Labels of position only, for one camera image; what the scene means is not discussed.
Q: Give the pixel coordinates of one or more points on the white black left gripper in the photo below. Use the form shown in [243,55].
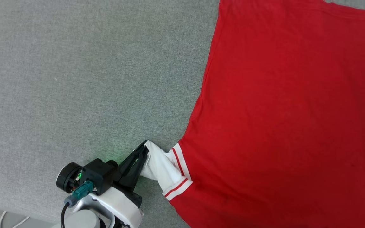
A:
[119,202]

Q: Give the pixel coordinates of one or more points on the red t-shirt with white sleeves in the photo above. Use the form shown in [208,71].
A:
[290,120]

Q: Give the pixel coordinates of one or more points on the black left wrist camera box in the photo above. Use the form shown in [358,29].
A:
[98,175]

